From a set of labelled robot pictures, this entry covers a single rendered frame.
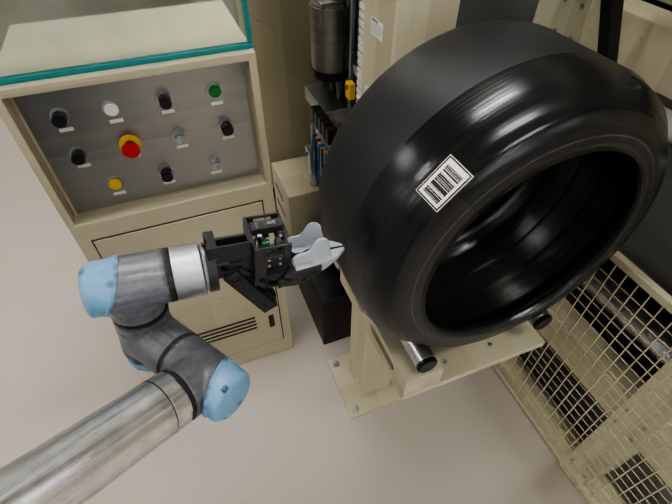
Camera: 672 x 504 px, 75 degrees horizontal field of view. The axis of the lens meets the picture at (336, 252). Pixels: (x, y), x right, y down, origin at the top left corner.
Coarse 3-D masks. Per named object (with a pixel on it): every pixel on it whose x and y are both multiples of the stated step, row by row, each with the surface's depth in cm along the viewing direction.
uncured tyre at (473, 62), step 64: (448, 64) 60; (512, 64) 56; (576, 64) 55; (384, 128) 61; (448, 128) 54; (512, 128) 52; (576, 128) 53; (640, 128) 58; (320, 192) 76; (384, 192) 58; (512, 192) 101; (576, 192) 91; (640, 192) 69; (384, 256) 61; (448, 256) 105; (512, 256) 99; (576, 256) 90; (384, 320) 72; (448, 320) 93; (512, 320) 85
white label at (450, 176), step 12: (444, 168) 53; (456, 168) 53; (432, 180) 54; (444, 180) 53; (456, 180) 53; (468, 180) 52; (420, 192) 55; (432, 192) 54; (444, 192) 53; (456, 192) 53; (432, 204) 54; (444, 204) 53
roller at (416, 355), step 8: (408, 344) 88; (416, 344) 87; (408, 352) 88; (416, 352) 87; (424, 352) 86; (432, 352) 87; (416, 360) 86; (424, 360) 85; (432, 360) 85; (416, 368) 87; (424, 368) 86; (432, 368) 88
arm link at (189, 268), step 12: (180, 252) 58; (192, 252) 58; (204, 252) 59; (180, 264) 57; (192, 264) 58; (204, 264) 59; (180, 276) 57; (192, 276) 58; (204, 276) 58; (180, 288) 58; (192, 288) 58; (204, 288) 59; (180, 300) 60
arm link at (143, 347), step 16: (160, 320) 61; (176, 320) 64; (128, 336) 60; (144, 336) 60; (160, 336) 60; (176, 336) 60; (128, 352) 63; (144, 352) 60; (160, 352) 59; (144, 368) 65
